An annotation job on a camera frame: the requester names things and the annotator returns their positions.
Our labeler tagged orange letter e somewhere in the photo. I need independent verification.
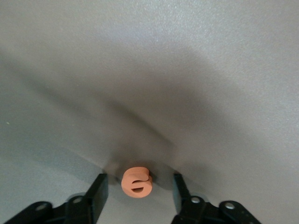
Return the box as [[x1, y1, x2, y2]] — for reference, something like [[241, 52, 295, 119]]
[[121, 166, 153, 199]]

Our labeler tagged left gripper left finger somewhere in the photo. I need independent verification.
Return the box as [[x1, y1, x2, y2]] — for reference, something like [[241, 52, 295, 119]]
[[0, 173, 108, 224]]

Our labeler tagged brown table cover sheet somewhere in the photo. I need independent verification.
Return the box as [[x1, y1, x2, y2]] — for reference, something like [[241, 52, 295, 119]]
[[0, 0, 299, 224]]

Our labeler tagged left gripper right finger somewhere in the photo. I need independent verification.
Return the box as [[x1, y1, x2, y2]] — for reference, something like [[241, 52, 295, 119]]
[[171, 172, 262, 224]]

